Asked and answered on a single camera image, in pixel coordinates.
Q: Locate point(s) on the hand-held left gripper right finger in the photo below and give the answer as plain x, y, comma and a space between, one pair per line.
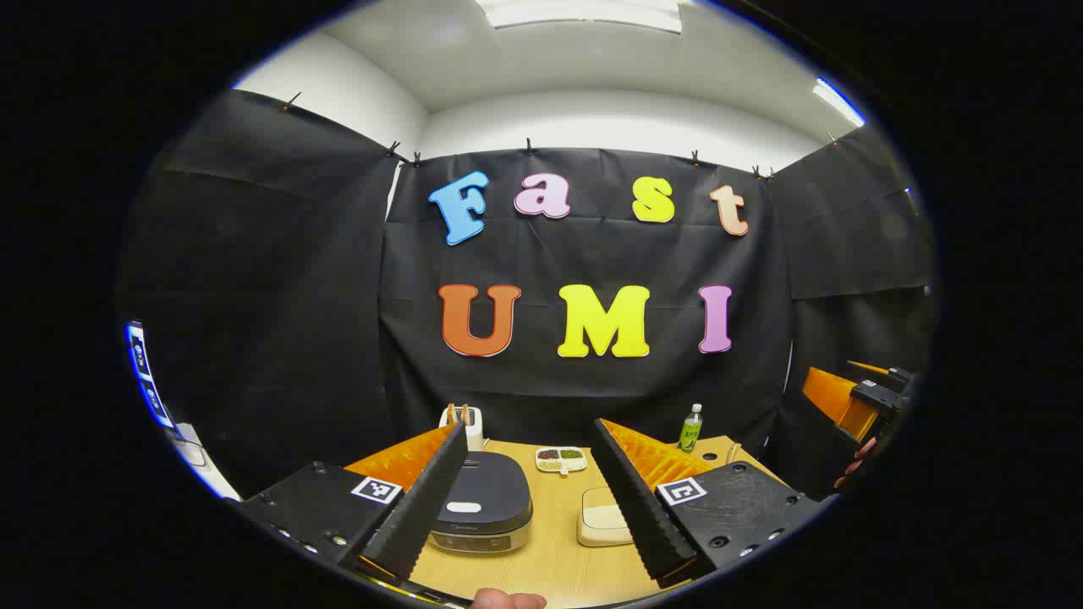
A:
634, 507

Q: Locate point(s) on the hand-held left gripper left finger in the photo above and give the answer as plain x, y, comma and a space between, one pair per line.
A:
423, 507

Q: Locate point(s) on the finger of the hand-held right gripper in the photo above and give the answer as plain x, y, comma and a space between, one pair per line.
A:
867, 368
833, 402

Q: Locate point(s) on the black rice cooker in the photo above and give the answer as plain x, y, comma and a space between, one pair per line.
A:
491, 491

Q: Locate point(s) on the cream rice container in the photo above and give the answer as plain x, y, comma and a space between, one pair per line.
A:
602, 518

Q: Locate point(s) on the white divided bean dish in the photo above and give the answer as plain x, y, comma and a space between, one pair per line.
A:
561, 459

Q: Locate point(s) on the white toaster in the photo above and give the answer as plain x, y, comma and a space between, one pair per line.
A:
474, 433

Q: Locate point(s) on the green drink bottle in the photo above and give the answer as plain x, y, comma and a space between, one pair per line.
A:
690, 436

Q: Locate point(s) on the white side desk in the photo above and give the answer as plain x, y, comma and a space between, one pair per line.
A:
207, 478

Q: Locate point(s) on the white tray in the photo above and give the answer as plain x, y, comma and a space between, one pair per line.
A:
190, 454

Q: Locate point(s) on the black backdrop cloth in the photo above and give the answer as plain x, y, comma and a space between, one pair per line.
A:
296, 296

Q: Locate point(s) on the small ceiling light panel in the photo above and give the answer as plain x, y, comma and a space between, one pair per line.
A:
838, 101

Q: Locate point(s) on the computer monitor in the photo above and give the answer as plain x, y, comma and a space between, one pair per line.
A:
144, 372

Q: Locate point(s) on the large ceiling light panel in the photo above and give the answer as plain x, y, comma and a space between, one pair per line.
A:
579, 14

